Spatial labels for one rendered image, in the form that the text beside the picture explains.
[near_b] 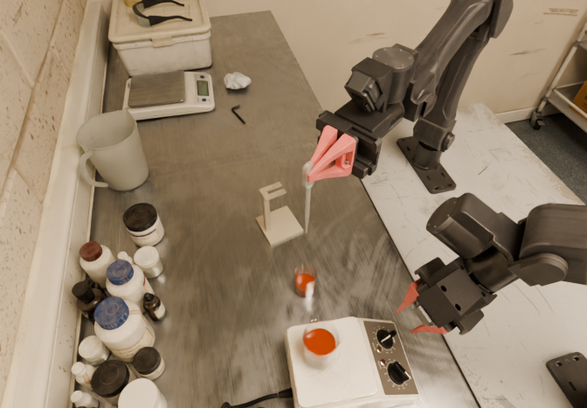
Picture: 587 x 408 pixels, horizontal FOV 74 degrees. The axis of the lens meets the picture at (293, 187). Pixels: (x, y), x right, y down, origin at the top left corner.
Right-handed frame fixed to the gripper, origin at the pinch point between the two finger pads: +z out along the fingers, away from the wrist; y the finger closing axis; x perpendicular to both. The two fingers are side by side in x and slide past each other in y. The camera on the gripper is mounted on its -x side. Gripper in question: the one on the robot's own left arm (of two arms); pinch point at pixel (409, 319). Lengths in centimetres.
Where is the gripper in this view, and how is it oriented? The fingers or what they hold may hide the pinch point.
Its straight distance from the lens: 66.8
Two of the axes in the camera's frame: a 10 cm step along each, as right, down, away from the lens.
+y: 5.2, 7.7, -3.7
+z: -5.0, 6.3, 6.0
